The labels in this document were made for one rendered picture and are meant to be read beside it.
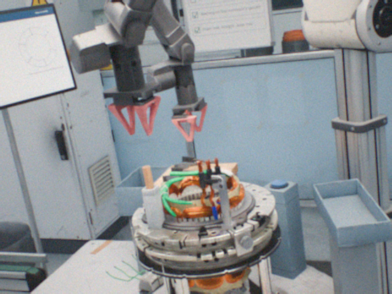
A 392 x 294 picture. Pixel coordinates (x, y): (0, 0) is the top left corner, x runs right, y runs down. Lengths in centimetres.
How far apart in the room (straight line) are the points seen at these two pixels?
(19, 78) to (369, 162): 127
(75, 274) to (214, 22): 208
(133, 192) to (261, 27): 203
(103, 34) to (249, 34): 242
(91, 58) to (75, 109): 247
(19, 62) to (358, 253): 139
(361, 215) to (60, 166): 250
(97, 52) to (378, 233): 66
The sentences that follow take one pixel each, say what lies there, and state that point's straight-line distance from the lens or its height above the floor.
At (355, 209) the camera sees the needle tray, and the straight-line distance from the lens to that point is 137.
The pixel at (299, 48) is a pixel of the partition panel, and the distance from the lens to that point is 344.
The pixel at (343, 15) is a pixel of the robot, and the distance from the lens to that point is 140.
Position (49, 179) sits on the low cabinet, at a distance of 366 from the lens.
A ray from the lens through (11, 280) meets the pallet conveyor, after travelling 202.
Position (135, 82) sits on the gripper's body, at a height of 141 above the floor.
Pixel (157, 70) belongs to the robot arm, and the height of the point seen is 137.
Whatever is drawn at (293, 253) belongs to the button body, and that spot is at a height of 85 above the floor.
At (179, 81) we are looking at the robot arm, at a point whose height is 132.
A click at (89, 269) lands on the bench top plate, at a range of 183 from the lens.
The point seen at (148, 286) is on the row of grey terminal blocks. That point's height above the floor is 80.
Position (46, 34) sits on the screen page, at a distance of 225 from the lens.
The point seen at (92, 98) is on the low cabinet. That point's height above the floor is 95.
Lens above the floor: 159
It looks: 17 degrees down
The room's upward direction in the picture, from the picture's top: 9 degrees counter-clockwise
